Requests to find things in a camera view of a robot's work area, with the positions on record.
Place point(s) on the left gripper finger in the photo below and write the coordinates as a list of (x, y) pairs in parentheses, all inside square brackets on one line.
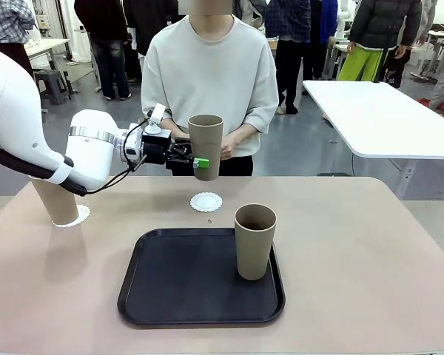
[(180, 145), (201, 163)]

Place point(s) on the small white table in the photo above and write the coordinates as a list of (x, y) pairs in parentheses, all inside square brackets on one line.
[(46, 45)]

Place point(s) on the white wrist webcam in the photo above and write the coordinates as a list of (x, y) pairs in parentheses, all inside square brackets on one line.
[(157, 114)]

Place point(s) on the person's right forearm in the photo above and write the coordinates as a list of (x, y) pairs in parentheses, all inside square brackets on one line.
[(168, 121)]

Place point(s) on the tall tan cup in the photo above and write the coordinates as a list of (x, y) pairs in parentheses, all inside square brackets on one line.
[(254, 251), (59, 203), (207, 148)]

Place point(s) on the bystander with bright green trousers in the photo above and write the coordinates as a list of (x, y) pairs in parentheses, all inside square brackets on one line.
[(377, 22)]

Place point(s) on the bystander in blue jacket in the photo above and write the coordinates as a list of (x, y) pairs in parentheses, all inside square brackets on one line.
[(327, 18)]

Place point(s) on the person's left forearm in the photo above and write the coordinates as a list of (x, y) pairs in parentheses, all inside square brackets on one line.
[(249, 129)]

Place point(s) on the person in plaid shirt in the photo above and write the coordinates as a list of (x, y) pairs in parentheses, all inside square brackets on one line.
[(7, 15)]

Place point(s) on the bystander in black jeans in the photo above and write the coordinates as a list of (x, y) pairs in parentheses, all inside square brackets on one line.
[(100, 22)]

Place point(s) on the person in cream sweatshirt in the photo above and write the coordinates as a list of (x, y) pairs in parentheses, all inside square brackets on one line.
[(207, 74)]

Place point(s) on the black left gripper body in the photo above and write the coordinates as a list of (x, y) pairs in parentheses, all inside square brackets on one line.
[(156, 148)]

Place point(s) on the white flange adapter box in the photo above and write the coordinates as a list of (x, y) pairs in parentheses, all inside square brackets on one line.
[(132, 138)]

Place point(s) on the large white table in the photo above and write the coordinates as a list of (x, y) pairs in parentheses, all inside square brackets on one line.
[(373, 118)]

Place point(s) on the grey plastic stool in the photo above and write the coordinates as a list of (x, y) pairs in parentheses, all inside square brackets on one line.
[(52, 79)]

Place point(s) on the bystander in printed black trousers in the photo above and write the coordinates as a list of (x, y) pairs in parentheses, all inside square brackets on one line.
[(394, 70)]

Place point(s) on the bystander in black jacket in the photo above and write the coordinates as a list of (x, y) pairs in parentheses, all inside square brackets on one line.
[(144, 18)]

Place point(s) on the white scalloped paper coaster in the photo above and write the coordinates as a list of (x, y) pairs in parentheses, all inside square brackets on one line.
[(206, 202), (83, 212)]

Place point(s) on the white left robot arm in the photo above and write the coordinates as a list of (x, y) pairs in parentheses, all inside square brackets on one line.
[(89, 148)]

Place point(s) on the black plastic tray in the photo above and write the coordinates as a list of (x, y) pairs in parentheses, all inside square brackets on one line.
[(192, 281)]

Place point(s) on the person's left hand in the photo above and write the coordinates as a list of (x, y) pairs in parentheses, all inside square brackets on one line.
[(229, 146)]

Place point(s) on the bystander in dark checked shirt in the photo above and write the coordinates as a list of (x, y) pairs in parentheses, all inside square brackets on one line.
[(286, 18)]

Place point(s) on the person's right hand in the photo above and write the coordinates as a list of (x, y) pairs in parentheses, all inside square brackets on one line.
[(177, 131)]

